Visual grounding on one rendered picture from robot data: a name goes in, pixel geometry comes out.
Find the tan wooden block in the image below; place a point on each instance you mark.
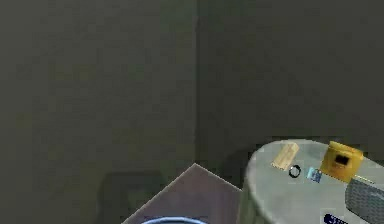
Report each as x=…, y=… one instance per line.
x=285, y=156

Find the yellow box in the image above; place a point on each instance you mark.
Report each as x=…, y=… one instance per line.
x=341, y=161

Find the small light blue card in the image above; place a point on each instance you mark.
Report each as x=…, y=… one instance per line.
x=314, y=174

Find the grey round table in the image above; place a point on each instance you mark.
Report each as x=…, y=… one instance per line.
x=286, y=196

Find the blue round rim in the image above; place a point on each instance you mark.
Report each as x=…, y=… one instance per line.
x=173, y=220

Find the dark blue flat object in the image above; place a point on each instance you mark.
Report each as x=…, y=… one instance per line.
x=335, y=219

